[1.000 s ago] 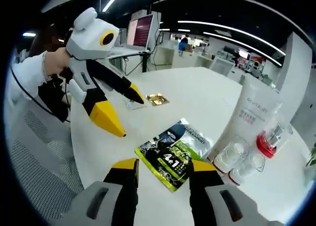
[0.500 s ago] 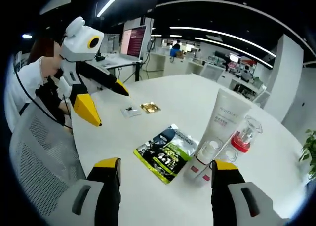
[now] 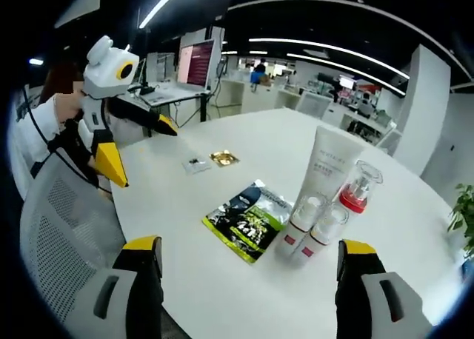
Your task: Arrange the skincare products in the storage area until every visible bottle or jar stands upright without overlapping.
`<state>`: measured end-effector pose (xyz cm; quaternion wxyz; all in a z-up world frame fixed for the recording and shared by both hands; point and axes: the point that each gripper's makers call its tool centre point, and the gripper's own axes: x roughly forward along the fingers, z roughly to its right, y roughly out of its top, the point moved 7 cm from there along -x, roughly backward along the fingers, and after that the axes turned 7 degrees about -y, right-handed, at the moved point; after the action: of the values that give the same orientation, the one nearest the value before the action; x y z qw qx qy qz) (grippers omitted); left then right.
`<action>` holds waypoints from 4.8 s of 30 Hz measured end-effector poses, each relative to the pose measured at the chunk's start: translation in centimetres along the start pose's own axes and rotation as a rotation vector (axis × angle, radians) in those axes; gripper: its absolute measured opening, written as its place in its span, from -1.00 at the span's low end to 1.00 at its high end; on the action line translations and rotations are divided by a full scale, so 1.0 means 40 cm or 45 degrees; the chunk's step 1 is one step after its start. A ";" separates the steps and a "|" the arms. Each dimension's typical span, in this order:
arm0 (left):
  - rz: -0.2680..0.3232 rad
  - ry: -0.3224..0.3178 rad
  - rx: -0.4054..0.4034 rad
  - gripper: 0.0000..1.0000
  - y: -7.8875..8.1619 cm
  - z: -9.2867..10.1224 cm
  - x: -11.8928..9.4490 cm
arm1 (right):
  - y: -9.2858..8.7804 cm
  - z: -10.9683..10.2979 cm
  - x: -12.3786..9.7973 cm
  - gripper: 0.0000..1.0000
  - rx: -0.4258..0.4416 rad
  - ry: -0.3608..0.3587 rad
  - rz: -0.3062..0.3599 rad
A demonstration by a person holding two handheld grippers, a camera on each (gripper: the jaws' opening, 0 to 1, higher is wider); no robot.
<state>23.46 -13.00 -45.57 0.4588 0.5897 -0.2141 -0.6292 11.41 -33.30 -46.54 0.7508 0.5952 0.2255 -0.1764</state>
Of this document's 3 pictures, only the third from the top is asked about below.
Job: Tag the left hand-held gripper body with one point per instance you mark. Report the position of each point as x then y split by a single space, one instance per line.
107 76

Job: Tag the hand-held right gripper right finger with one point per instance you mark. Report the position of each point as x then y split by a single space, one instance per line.
355 302

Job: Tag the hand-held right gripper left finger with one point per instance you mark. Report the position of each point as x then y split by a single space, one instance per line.
142 287

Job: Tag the small clear cap skincare bottle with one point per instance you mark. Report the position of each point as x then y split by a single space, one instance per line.
292 239
314 250

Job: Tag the small clear skincare sachet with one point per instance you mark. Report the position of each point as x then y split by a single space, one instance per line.
196 165

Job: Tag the gold skincare sachet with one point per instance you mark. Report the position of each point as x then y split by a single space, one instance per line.
224 158

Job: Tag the red collar skincare pump bottle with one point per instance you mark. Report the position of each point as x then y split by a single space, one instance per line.
355 202

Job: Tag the green silver skincare sachet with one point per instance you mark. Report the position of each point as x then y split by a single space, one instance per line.
244 224

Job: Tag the white skincare tube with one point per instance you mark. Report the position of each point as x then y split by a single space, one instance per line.
329 161

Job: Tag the person's left hand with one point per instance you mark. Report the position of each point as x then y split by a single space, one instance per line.
76 143

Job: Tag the white standing desk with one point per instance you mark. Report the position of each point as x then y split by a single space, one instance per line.
166 93

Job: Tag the black tripod stand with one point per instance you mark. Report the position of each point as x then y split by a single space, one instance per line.
143 57

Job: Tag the person in white coat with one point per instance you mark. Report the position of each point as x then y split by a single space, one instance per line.
50 147

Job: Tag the grey mesh office chair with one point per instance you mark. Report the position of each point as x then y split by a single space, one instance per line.
55 224

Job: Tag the straight ceiling light strip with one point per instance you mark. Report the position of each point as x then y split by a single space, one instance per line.
163 5

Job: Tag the potted green plant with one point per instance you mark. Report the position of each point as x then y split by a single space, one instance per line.
463 213

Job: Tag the white office chair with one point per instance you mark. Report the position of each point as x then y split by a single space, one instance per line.
314 104

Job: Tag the curved ceiling light strip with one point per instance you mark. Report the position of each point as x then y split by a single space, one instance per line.
314 43
333 59

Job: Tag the background monitor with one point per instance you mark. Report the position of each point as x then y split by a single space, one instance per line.
347 83

